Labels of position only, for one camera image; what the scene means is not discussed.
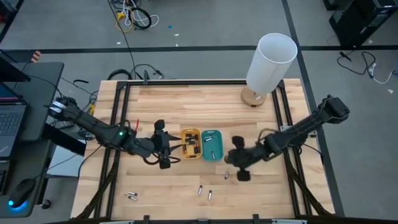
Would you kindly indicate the black office desk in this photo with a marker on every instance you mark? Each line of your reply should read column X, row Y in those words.
column 40, row 93

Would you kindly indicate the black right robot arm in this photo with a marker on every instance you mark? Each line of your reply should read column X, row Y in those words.
column 304, row 127

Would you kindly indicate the black aluminium table frame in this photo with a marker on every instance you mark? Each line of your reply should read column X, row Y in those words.
column 217, row 82

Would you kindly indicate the black laptop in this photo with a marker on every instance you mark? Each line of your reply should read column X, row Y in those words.
column 11, row 121

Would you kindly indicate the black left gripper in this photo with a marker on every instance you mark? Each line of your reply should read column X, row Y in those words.
column 162, row 143

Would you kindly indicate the black round caster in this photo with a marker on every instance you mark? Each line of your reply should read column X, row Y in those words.
column 45, row 204

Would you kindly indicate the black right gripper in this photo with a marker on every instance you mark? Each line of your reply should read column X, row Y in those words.
column 245, row 157

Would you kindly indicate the white shade wooden table lamp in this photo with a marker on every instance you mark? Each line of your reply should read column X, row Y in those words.
column 270, row 65

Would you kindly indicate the teal plastic bin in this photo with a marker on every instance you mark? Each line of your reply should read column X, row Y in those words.
column 217, row 146

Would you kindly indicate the black computer mouse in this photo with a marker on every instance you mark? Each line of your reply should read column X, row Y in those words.
column 21, row 190

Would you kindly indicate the black computer tower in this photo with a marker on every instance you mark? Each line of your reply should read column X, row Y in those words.
column 360, row 21

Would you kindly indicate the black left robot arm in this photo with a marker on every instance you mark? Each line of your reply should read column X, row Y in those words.
column 93, row 124

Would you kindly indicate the black monitor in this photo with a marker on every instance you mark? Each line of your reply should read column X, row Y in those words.
column 9, row 73

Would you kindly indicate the yellow plastic bin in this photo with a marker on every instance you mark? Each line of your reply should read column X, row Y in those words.
column 190, row 148

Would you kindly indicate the orange black striped marker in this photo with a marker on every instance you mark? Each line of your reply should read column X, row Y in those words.
column 35, row 56

